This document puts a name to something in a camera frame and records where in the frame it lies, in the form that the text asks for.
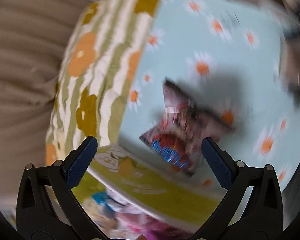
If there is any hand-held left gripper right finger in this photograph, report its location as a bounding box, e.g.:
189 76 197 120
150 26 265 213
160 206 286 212
190 137 283 240

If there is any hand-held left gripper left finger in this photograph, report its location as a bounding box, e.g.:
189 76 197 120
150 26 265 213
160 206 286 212
16 135 108 240

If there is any pink-brown snack bag red print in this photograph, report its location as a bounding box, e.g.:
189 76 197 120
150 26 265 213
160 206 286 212
139 79 237 178

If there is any yellow-green cardboard box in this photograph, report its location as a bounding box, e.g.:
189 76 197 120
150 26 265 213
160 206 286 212
72 144 228 232

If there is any blue snack packet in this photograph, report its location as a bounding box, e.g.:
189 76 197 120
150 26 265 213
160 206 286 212
89 192 127 214

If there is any striped flower print cushion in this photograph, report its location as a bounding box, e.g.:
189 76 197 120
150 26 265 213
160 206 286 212
45 0 186 167

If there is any daisy print tablecloth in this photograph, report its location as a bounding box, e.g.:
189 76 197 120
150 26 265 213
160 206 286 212
119 0 300 197

